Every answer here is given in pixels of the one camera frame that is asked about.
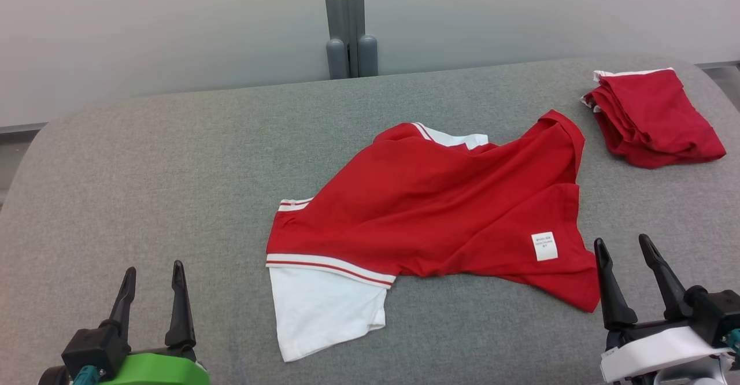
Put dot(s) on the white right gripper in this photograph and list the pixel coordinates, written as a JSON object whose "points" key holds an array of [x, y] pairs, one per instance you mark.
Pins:
{"points": [[653, 350]]}

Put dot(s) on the teal camera connector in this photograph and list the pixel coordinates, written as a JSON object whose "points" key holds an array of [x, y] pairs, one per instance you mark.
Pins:
{"points": [[85, 377], [735, 339]]}

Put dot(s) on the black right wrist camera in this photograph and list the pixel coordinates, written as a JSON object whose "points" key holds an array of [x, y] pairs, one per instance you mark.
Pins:
{"points": [[717, 313]]}

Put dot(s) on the red white t-shirt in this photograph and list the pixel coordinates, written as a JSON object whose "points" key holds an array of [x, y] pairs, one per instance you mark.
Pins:
{"points": [[433, 211]]}

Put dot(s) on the teal left camera connector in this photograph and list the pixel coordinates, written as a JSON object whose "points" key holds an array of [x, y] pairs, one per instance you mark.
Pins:
{"points": [[85, 377]]}

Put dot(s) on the red shorts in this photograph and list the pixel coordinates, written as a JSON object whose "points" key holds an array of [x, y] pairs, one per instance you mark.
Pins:
{"points": [[653, 119]]}

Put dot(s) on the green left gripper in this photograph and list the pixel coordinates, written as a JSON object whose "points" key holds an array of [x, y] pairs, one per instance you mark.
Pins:
{"points": [[156, 370]]}

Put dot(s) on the grey double-foot partition post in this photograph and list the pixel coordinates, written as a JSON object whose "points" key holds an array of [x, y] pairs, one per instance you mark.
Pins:
{"points": [[344, 3]]}

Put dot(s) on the teal right camera connector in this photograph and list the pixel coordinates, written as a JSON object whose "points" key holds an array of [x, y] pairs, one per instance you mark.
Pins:
{"points": [[735, 339]]}

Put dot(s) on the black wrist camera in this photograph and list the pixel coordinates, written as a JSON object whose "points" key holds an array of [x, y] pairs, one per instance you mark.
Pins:
{"points": [[92, 347], [717, 313]]}

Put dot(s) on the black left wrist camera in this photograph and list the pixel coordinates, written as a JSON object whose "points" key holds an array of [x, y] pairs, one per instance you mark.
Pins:
{"points": [[92, 347]]}

